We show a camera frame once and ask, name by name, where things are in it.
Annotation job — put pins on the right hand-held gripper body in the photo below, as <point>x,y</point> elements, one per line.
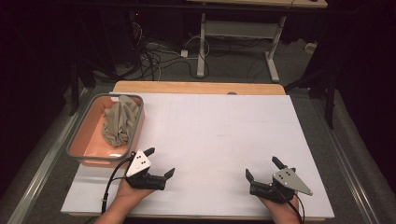
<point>289,182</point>

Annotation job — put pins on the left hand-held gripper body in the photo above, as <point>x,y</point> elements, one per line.
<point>138,165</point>

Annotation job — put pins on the person's right hand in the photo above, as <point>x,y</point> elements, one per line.
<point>285,207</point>

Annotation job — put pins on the person's left hand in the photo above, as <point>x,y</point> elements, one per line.
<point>127,193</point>

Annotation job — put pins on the beige crumpled cloth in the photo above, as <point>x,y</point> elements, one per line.
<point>120,123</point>

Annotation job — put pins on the pink basin with grey rim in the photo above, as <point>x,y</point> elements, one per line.
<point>90,140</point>

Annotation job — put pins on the white table cover sheet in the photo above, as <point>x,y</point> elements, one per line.
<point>211,133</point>

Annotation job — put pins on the wooden table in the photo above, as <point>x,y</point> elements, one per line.
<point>199,87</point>

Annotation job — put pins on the black metal stand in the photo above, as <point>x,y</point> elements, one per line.
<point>330,99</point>
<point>74,87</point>

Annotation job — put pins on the white power adapter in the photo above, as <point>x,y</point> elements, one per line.
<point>184,53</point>

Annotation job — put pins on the small white box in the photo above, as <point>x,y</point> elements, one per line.
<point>310,47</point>

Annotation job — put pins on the light wooden desktop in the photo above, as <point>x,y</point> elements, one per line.
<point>258,3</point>

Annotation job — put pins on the grey metal floor rail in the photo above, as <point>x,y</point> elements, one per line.
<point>46,161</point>
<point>345,161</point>

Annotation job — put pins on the white metal desk frame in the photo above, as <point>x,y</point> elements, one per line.
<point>239,29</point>

